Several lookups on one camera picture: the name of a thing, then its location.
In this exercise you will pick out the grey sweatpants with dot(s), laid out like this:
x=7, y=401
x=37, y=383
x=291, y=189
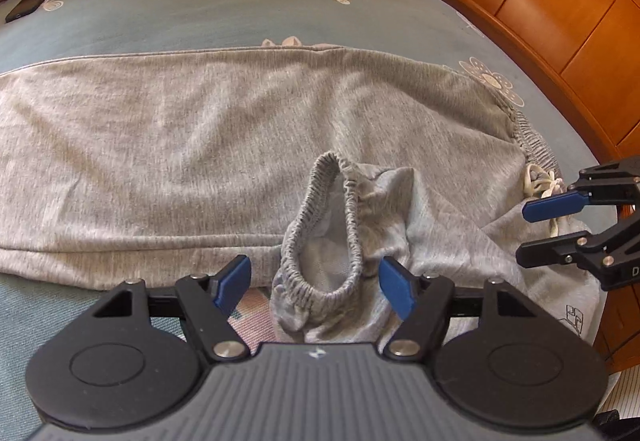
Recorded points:
x=314, y=162

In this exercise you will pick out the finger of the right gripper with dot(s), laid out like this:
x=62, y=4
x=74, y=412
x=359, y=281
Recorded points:
x=612, y=184
x=612, y=256

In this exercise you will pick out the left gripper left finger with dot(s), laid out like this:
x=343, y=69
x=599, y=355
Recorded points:
x=207, y=302

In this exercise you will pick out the blue floral bed sheet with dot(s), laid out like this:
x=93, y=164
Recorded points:
x=427, y=31

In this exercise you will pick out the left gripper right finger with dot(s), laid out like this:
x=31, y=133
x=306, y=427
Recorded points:
x=422, y=304

